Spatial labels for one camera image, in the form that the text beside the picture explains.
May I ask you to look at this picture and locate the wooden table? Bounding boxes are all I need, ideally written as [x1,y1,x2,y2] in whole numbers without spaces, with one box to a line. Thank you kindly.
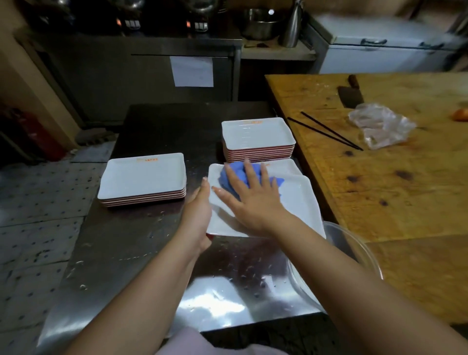
[265,72,468,326]

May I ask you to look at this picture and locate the white chest freezer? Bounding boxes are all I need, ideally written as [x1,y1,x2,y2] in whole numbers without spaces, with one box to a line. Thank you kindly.
[301,14,468,75]

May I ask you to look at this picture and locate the red fire extinguisher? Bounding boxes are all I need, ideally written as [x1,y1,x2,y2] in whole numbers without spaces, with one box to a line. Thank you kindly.
[11,109,66,161]

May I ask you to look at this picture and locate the person's left forearm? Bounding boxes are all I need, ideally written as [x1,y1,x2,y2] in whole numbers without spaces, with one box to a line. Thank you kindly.
[64,237,202,355]

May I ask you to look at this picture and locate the loose light floor tile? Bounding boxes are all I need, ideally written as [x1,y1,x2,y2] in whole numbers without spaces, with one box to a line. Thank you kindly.
[71,141,116,163]

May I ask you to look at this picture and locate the stainless steel cabinet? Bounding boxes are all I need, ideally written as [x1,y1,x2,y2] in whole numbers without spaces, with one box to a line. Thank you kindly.
[14,31,243,127]

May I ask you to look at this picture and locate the person's right forearm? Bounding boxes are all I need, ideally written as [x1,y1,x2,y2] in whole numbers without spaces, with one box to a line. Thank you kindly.
[274,219,468,355]

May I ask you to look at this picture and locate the steel basin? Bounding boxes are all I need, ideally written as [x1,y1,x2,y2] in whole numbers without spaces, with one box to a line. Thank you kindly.
[237,8,284,41]

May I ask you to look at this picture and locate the blue cloth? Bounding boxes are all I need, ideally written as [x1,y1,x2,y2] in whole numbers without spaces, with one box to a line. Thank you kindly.
[218,161,286,201]

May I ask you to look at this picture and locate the beige side counter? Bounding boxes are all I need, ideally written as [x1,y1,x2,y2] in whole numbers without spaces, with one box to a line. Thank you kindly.
[241,38,317,61]

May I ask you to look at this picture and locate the steel cleaver with dark handle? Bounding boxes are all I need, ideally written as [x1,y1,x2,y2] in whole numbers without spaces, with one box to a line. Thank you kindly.
[337,74,365,109]

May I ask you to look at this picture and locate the steel jug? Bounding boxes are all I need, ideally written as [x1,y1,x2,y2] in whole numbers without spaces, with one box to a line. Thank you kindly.
[280,0,304,48]

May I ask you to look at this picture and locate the grey brick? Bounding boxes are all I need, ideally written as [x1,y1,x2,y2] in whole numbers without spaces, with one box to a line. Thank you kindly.
[75,128,116,146]

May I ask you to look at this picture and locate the person's left hand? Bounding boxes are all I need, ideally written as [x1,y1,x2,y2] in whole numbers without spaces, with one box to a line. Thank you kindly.
[179,177,214,254]

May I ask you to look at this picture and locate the black chopstick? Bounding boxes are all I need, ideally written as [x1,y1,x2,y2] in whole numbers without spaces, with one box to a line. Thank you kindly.
[287,117,363,151]
[300,111,364,151]

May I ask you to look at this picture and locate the clear glass bowl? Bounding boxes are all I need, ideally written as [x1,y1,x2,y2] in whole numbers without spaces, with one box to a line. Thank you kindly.
[287,221,384,314]

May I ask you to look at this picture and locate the crumpled clear plastic bag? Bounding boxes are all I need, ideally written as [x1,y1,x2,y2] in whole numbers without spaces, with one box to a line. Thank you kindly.
[348,103,417,151]

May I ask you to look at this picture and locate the white paper sheet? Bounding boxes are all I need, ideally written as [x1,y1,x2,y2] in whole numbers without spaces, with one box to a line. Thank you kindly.
[170,56,215,88]

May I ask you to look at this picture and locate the person's right hand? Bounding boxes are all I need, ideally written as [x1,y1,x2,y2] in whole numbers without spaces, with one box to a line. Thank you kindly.
[211,158,293,238]

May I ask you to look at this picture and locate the black induction cooker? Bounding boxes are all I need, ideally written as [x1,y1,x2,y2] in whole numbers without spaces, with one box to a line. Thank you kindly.
[185,18,209,34]
[116,16,141,32]

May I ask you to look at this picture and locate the steel work table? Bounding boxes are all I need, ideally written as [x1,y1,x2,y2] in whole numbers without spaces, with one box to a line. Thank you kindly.
[36,102,330,355]

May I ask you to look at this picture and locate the stack of wiped white plates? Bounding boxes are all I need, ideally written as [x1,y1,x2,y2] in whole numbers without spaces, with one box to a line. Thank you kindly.
[97,153,187,201]

